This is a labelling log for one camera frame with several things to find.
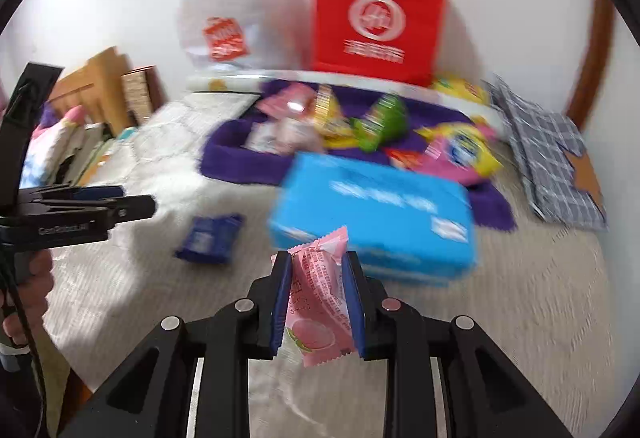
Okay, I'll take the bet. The red snack packet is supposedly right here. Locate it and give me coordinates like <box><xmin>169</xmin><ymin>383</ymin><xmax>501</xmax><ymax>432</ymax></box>
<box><xmin>383</xmin><ymin>147</ymin><xmax>423</xmax><ymax>171</ymax></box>

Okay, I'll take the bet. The wooden headboard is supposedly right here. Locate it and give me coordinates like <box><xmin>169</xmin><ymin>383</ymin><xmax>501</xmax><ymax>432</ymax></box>
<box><xmin>48</xmin><ymin>46</ymin><xmax>132</xmax><ymax>137</ymax></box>

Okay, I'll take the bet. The brown wooden door frame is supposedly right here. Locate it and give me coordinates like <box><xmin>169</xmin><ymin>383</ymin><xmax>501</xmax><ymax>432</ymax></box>
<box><xmin>565</xmin><ymin>0</ymin><xmax>615</xmax><ymax>131</ymax></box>

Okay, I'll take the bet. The white cartoon pillow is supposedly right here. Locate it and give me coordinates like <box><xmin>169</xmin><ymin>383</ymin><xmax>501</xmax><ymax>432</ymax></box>
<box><xmin>20</xmin><ymin>105</ymin><xmax>87</xmax><ymax>189</ymax></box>

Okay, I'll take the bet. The pink peach candy packet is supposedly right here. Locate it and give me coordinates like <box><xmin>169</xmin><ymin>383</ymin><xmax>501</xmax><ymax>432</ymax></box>
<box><xmin>285</xmin><ymin>227</ymin><xmax>355</xmax><ymax>368</ymax></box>

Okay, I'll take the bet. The yellow lemon tea pack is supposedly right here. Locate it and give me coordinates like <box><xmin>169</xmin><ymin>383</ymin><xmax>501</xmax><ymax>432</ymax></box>
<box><xmin>432</xmin><ymin>75</ymin><xmax>490</xmax><ymax>105</ymax></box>

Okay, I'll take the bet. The pale pink snack packet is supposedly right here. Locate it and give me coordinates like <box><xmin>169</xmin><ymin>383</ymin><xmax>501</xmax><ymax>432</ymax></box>
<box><xmin>244</xmin><ymin>118</ymin><xmax>324</xmax><ymax>156</ymax></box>

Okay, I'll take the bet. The white Miniso plastic bag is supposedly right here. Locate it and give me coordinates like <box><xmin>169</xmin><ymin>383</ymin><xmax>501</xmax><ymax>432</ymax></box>
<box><xmin>177</xmin><ymin>0</ymin><xmax>310</xmax><ymax>72</ymax></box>

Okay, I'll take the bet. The red Haidilao paper bag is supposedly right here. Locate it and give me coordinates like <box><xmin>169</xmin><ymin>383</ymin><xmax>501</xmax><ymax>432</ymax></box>
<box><xmin>311</xmin><ymin>0</ymin><xmax>446</xmax><ymax>86</ymax></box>

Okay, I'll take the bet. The blue tissue pack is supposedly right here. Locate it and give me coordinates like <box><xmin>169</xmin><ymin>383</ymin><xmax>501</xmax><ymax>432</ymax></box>
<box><xmin>269</xmin><ymin>153</ymin><xmax>477</xmax><ymax>285</ymax></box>

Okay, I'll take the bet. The green snack packet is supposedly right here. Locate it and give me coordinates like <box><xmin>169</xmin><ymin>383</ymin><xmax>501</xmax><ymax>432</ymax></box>
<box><xmin>352</xmin><ymin>94</ymin><xmax>409</xmax><ymax>153</ymax></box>

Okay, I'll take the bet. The black cable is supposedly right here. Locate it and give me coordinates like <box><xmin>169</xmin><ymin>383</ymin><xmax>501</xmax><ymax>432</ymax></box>
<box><xmin>0</xmin><ymin>257</ymin><xmax>51</xmax><ymax>438</ymax></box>

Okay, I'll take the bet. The pink yellow sweet potato bag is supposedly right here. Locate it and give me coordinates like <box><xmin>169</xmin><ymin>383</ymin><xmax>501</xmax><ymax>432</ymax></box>
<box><xmin>414</xmin><ymin>123</ymin><xmax>501</xmax><ymax>187</ymax></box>

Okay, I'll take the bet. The dark blue snack packet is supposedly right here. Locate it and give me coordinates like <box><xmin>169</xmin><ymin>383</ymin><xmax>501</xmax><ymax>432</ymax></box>
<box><xmin>175</xmin><ymin>213</ymin><xmax>244</xmax><ymax>265</ymax></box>

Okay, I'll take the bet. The yellow cracker snack bag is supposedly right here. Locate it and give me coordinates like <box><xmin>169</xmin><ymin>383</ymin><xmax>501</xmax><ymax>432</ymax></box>
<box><xmin>311</xmin><ymin>84</ymin><xmax>358</xmax><ymax>150</ymax></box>

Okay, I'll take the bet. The purple towel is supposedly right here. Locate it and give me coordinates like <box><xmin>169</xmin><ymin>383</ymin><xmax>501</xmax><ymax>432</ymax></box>
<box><xmin>200</xmin><ymin>79</ymin><xmax>516</xmax><ymax>232</ymax></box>

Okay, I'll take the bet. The person's left hand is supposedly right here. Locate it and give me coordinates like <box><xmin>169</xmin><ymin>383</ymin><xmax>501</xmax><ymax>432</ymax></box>
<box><xmin>2</xmin><ymin>249</ymin><xmax>54</xmax><ymax>345</ymax></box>

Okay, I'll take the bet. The blue checkered fabric bag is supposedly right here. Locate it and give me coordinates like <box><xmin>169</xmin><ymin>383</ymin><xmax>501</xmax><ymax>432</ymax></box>
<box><xmin>487</xmin><ymin>77</ymin><xmax>608</xmax><ymax>231</ymax></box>

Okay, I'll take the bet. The pink triangular snack packet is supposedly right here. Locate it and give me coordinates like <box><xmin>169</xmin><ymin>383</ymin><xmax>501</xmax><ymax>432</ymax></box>
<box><xmin>256</xmin><ymin>82</ymin><xmax>316</xmax><ymax>120</ymax></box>

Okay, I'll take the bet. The patterned gift box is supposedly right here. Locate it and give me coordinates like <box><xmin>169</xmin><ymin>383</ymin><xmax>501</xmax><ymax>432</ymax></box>
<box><xmin>120</xmin><ymin>65</ymin><xmax>166</xmax><ymax>126</ymax></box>

